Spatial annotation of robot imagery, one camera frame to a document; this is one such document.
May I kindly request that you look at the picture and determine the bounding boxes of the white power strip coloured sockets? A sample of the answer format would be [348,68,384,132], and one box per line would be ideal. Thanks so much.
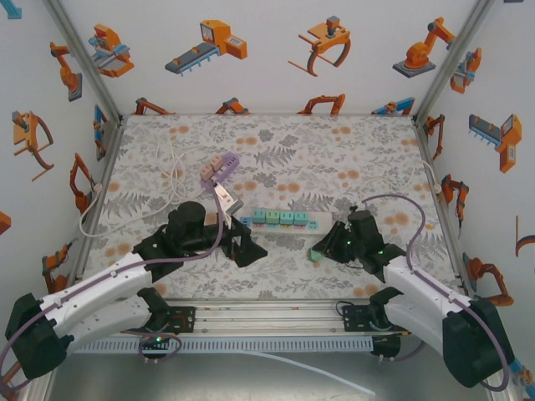
[238,210,334,236]

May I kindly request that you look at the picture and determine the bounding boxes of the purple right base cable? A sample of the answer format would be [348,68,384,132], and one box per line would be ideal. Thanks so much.
[375,340,430,363]

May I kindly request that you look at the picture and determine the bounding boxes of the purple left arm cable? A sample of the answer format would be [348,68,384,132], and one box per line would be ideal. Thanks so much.
[0,190,222,392]

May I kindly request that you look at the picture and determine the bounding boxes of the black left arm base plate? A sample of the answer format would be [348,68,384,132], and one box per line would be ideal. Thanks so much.
[166,306,197,335]

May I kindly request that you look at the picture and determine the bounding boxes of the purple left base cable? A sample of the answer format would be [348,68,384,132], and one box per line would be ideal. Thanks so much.
[137,328,184,365]

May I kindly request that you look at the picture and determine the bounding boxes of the aluminium table side rail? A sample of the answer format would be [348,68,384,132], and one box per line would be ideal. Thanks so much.
[69,116,126,293]
[411,116,473,296]

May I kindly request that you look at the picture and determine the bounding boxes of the aluminium mounting rail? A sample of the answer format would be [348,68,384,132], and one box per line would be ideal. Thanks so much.
[116,299,377,336]

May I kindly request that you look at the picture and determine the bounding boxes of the black controller with green light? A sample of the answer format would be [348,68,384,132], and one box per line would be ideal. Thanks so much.
[140,332,171,358]

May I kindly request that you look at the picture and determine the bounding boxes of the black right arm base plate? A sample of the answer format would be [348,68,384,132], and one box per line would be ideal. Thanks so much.
[341,303,402,334]

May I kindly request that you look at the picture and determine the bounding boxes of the aluminium frame post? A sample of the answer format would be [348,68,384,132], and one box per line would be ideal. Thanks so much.
[41,0,125,124]
[413,0,497,124]

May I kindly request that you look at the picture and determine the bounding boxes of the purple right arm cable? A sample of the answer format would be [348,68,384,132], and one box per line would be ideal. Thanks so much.
[359,194,513,392]

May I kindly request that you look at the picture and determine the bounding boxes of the white plastic tube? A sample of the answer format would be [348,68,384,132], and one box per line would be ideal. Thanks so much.
[240,349,377,397]

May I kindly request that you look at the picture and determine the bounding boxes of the white purple-strip power cable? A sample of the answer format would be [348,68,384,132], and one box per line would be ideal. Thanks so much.
[79,140,204,239]

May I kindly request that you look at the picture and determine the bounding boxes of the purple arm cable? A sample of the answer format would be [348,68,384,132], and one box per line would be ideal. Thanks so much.
[0,190,222,392]
[359,194,513,392]

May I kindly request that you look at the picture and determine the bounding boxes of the floral table cloth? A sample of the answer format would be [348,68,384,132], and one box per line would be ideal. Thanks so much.
[81,113,465,301]

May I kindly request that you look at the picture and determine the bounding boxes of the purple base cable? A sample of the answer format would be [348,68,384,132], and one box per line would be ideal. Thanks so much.
[375,340,430,363]
[137,328,184,365]

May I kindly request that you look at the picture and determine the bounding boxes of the white slotted cable duct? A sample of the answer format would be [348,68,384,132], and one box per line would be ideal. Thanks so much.
[74,337,374,354]

